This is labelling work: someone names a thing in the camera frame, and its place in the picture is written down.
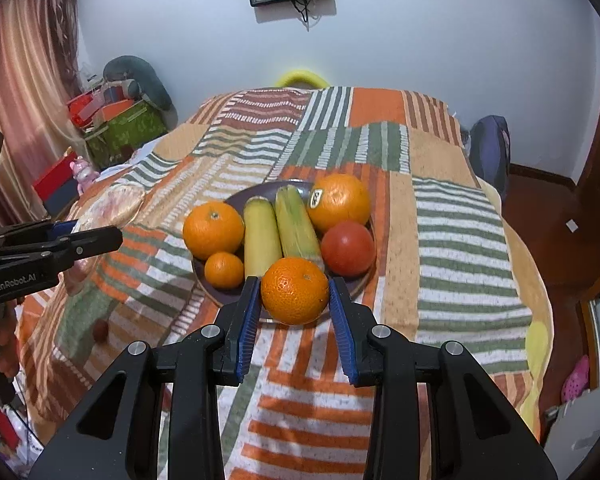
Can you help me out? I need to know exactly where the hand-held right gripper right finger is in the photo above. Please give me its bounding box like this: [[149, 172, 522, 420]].
[[328, 277, 558, 480]]

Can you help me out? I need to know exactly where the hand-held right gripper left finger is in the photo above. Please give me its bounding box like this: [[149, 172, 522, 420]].
[[27, 275, 262, 480]]

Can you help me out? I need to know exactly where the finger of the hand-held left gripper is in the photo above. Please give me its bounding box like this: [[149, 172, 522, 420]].
[[0, 225, 124, 271], [0, 220, 79, 249]]

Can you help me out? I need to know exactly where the pink grapefruit slice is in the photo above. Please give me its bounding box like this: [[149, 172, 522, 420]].
[[75, 185, 146, 233]]

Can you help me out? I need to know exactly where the purple plate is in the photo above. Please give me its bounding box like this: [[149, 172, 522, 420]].
[[191, 179, 381, 324]]

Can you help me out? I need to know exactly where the small tangerine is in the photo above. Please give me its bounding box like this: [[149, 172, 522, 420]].
[[260, 257, 330, 326], [204, 251, 245, 291]]

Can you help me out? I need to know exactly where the yellow corn cob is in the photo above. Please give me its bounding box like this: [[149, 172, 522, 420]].
[[243, 196, 284, 279], [275, 185, 326, 271]]

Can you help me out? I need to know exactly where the red tomato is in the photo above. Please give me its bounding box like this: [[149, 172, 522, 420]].
[[321, 221, 376, 277]]

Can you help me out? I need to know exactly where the medium orange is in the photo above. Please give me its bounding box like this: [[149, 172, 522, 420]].
[[182, 201, 245, 261]]

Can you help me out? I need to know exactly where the large orange with sticker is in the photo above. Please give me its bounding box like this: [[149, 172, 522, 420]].
[[307, 173, 371, 233]]

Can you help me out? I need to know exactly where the person's left hand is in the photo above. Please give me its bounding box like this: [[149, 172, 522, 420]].
[[0, 300, 24, 379]]

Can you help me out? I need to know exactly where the large red flat box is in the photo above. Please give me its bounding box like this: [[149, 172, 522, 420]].
[[32, 162, 82, 212]]

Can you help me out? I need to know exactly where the pink toy figure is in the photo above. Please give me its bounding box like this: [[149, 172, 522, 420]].
[[70, 157, 99, 194]]

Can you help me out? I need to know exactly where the green patterned box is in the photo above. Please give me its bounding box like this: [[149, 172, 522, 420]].
[[84, 102, 169, 170]]

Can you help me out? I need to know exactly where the striped patchwork blanket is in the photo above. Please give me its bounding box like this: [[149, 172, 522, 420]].
[[17, 85, 553, 480]]

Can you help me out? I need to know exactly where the orange flat box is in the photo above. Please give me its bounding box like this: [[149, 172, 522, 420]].
[[101, 99, 142, 122]]

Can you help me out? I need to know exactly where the brown striped curtain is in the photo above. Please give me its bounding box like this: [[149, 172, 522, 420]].
[[0, 0, 83, 228]]

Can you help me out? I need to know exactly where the grey plush toy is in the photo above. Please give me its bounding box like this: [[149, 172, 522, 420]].
[[102, 55, 174, 112]]

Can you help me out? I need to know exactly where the dark blue backpack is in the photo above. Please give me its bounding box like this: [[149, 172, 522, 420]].
[[469, 115, 512, 192]]

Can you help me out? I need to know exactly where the pink slipper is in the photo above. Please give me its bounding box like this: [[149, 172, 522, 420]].
[[561, 355, 591, 404]]

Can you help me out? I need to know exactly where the black cable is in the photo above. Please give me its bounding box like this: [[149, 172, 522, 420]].
[[292, 0, 315, 30]]

